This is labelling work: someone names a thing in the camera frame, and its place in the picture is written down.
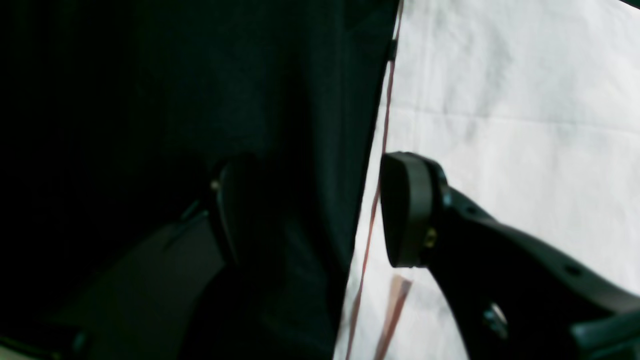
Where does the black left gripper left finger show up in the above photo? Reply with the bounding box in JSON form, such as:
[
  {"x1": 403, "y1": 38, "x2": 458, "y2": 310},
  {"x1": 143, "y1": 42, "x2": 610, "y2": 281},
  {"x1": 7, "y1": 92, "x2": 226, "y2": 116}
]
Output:
[{"x1": 54, "y1": 155, "x2": 259, "y2": 360}]

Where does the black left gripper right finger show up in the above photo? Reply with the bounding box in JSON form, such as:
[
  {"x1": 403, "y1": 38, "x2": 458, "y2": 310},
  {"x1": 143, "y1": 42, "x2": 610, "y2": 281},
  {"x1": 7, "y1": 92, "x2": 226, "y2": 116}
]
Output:
[{"x1": 380, "y1": 152, "x2": 640, "y2": 360}]

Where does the pale pink T-shirt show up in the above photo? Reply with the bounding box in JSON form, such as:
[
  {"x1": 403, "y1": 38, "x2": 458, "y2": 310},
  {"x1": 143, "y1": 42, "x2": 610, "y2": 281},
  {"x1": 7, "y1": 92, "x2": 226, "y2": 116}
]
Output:
[{"x1": 333, "y1": 0, "x2": 640, "y2": 360}]

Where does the black table cloth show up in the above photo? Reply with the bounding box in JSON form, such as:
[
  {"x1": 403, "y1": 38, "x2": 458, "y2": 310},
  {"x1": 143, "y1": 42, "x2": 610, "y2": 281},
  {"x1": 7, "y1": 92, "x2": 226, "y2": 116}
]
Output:
[{"x1": 1, "y1": 0, "x2": 400, "y2": 360}]

